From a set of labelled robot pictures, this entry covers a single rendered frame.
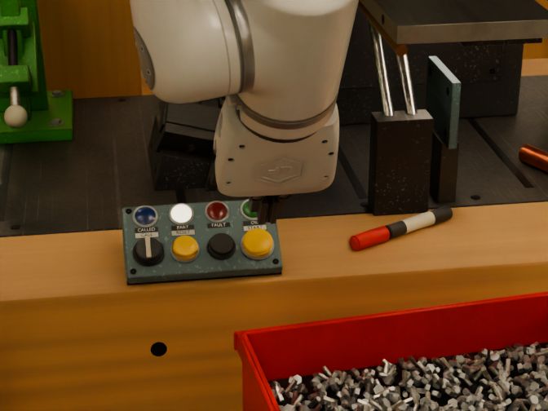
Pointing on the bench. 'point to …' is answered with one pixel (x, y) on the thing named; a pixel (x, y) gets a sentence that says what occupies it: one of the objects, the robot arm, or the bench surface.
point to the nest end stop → (202, 141)
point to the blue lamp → (145, 215)
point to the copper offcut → (534, 157)
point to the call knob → (148, 249)
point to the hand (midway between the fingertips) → (266, 199)
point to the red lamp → (217, 211)
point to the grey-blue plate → (443, 129)
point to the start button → (258, 242)
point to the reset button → (184, 247)
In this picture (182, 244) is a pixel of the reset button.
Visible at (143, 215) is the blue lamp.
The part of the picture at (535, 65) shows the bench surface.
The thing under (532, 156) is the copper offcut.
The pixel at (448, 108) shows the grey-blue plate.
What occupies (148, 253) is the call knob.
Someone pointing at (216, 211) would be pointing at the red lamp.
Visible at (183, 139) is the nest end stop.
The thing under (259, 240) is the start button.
